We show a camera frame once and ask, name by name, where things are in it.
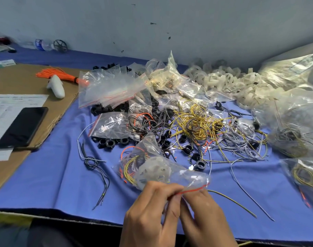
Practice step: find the person's left hand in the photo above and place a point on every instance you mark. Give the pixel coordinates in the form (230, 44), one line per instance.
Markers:
(148, 218)

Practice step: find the person's right hand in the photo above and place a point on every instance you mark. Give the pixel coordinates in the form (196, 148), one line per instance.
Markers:
(208, 223)

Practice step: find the clear zip plastic bag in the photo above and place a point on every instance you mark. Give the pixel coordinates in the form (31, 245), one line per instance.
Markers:
(156, 169)

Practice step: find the pile of black plastic rings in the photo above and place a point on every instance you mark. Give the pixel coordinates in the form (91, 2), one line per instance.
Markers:
(105, 142)

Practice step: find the red-zip plastic bag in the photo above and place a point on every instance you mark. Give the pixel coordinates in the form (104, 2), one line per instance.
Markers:
(110, 125)

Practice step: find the stack of plastic bags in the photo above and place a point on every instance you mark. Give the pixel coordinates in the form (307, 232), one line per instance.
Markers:
(107, 87)

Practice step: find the heap of plastic bags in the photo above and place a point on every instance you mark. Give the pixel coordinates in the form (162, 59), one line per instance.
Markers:
(166, 79)

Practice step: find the pile of white plastic wheels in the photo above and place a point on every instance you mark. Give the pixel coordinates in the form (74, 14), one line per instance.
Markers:
(228, 84)

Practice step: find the pile of large plastic bags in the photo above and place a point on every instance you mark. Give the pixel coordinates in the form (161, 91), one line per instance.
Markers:
(295, 110)

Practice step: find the blue cloth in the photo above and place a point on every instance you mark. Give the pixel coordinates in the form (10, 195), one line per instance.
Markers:
(48, 177)

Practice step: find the black smartphone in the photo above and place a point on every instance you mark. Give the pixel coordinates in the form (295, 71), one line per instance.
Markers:
(21, 127)

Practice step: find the white handheld device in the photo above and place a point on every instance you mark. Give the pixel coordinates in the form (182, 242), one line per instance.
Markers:
(56, 87)

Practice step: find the orange tie bundle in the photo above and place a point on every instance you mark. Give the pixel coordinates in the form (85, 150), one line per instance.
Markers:
(56, 74)

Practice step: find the white paper sheet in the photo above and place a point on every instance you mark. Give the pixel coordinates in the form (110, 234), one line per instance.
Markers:
(7, 103)

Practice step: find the brown cardboard sheet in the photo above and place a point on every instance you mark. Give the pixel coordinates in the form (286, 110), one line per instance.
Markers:
(23, 82)

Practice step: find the black round wheel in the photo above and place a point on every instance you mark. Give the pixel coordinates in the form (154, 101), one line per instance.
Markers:
(60, 46)

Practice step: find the clear plastic water bottle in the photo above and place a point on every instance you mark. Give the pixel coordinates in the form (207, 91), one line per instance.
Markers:
(38, 44)

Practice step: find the small white label card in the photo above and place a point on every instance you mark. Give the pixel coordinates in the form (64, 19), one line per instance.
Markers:
(5, 63)

